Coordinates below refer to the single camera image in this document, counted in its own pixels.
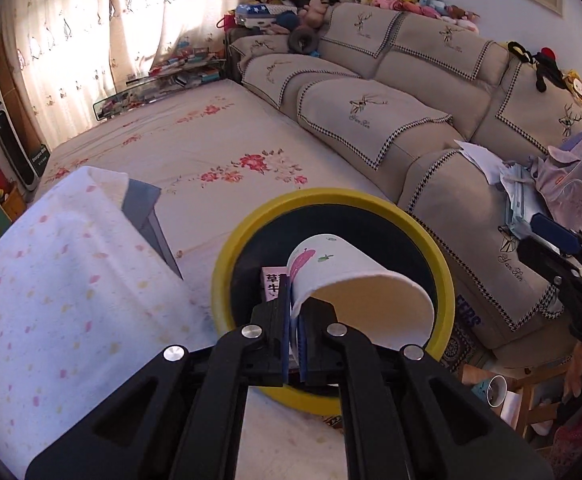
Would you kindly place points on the spotted white tablecloth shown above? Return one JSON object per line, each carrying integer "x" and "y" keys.
{"x": 71, "y": 285}

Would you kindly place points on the patterned carpet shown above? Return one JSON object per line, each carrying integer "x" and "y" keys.
{"x": 466, "y": 345}

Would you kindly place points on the white paper sheet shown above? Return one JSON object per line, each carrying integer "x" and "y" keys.
{"x": 481, "y": 160}

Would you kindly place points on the red handbag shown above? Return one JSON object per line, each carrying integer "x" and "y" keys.
{"x": 226, "y": 22}

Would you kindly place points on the black red plush toy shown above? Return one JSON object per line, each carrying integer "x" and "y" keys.
{"x": 541, "y": 67}

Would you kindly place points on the light blue packet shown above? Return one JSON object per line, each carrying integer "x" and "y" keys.
{"x": 523, "y": 200}

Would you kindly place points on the brown leaning board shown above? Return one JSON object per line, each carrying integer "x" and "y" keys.
{"x": 11, "y": 75}

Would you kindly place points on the teal cup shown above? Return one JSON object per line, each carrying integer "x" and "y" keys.
{"x": 491, "y": 391}

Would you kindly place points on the yellow lion plush toy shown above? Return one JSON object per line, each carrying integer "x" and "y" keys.
{"x": 577, "y": 89}

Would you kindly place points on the pink carton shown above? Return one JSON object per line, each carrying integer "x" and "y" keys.
{"x": 273, "y": 280}

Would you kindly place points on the pile of plush toys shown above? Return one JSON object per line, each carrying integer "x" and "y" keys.
{"x": 401, "y": 2}

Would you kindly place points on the small wooden table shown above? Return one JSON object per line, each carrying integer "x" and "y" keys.
{"x": 531, "y": 385}

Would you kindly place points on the glass coffee table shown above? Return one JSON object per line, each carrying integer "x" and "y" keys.
{"x": 171, "y": 82}

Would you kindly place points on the floral bed sheet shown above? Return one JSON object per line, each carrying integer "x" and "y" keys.
{"x": 221, "y": 135}

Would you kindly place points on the yellow rim trash bin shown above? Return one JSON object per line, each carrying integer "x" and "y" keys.
{"x": 381, "y": 220}

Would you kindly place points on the beige sofa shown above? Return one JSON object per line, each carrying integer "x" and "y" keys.
{"x": 421, "y": 60}

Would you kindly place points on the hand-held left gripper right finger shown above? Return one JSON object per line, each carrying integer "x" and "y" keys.
{"x": 303, "y": 355}

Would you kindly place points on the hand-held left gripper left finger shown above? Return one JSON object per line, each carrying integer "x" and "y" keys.
{"x": 285, "y": 345}

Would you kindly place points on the grey neck pillow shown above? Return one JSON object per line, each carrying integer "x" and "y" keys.
{"x": 303, "y": 40}

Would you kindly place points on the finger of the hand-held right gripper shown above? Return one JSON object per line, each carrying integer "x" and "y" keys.
{"x": 546, "y": 257}
{"x": 556, "y": 234}

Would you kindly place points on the black white tower fan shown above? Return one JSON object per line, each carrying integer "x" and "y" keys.
{"x": 11, "y": 140}

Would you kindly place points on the pink patterned cloth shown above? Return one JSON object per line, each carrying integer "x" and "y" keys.
{"x": 573, "y": 442}

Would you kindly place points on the white paper bowl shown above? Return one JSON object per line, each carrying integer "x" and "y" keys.
{"x": 361, "y": 300}

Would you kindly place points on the beige embroidered curtains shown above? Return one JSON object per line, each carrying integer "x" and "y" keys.
{"x": 121, "y": 20}

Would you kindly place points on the purple backpack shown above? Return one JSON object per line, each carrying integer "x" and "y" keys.
{"x": 571, "y": 185}

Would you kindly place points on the blue star print pillow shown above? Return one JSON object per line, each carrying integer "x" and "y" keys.
{"x": 263, "y": 14}

